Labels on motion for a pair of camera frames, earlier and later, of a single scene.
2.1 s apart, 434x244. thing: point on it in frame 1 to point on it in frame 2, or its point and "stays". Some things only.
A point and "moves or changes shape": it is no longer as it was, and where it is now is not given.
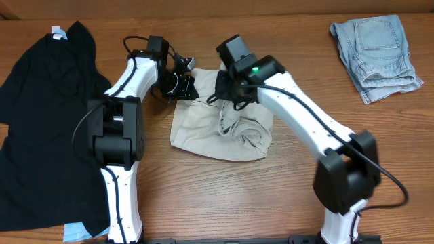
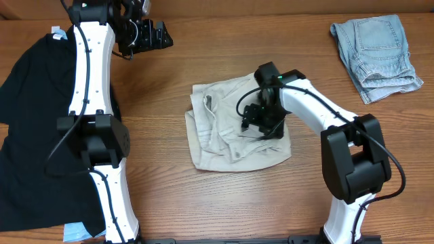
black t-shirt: [48, 178] stays
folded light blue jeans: [376, 50] stays
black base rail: [306, 239] stays
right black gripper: [223, 88] to [253, 115]
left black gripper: [185, 88] to [149, 37]
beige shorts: [216, 130] moves or changes shape
